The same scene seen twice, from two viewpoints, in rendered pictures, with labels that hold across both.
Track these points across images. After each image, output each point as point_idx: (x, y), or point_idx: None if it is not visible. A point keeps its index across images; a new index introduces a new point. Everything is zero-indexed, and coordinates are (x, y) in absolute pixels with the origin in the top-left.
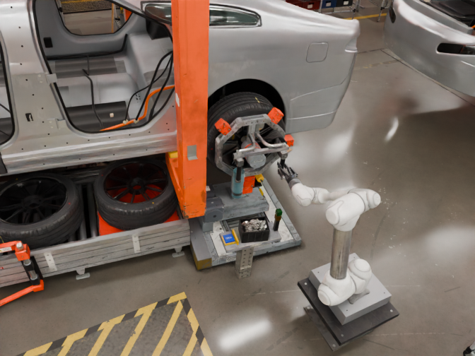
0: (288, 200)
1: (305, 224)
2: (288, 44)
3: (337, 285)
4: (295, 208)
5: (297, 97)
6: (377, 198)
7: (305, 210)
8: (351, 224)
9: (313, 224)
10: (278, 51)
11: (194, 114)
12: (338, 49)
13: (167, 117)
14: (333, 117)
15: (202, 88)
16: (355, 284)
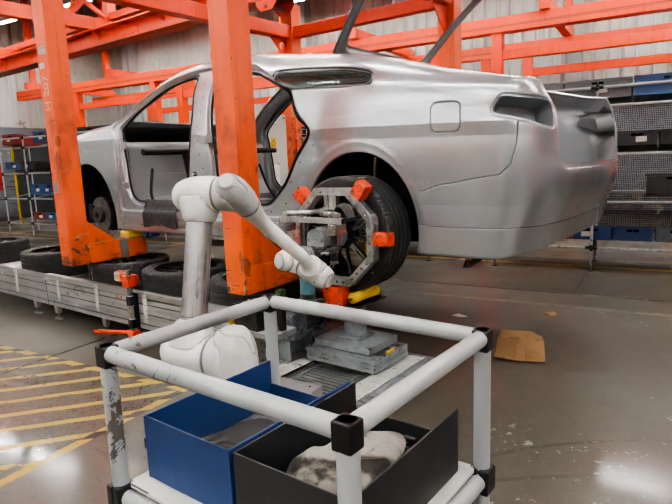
0: (433, 392)
1: (406, 416)
2: (402, 104)
3: (174, 323)
4: (426, 400)
5: (429, 188)
6: (225, 178)
7: (438, 407)
8: (186, 206)
9: (417, 421)
10: (391, 115)
11: (225, 139)
12: (479, 111)
13: (286, 195)
14: (510, 244)
15: (229, 108)
16: (203, 347)
